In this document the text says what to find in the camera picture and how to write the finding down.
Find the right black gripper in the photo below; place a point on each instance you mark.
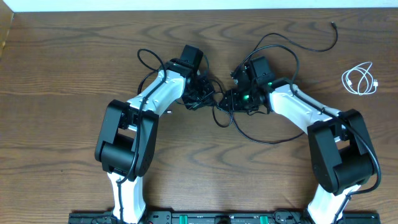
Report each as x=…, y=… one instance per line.
x=233, y=102

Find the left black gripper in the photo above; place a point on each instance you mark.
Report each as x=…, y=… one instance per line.
x=193, y=104

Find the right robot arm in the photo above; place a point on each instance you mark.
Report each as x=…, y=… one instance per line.
x=342, y=155

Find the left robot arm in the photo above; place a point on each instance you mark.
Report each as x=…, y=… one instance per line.
x=128, y=134

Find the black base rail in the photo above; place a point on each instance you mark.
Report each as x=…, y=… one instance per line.
x=167, y=217

